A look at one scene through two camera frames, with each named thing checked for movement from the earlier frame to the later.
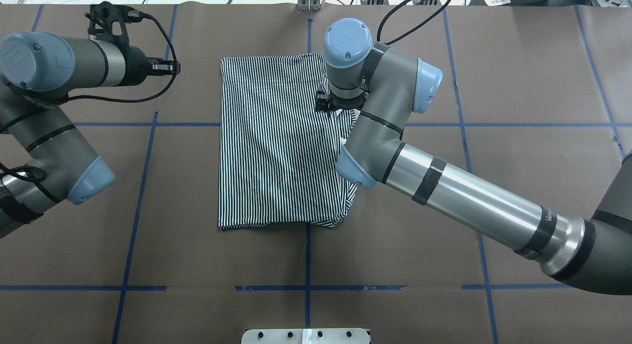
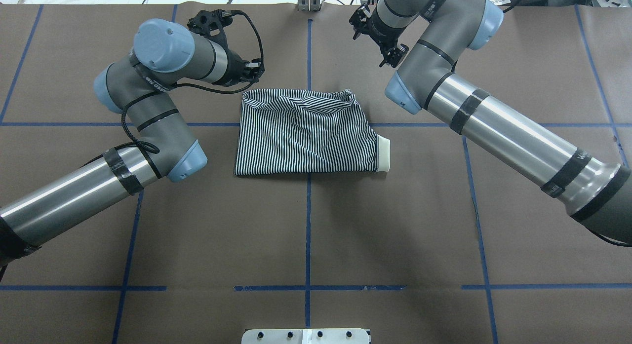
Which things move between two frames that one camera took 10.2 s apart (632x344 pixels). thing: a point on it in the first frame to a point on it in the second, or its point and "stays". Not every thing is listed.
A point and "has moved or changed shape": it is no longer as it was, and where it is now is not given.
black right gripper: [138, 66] to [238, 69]
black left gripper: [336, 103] to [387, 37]
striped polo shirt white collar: [278, 153] has moved or changed shape
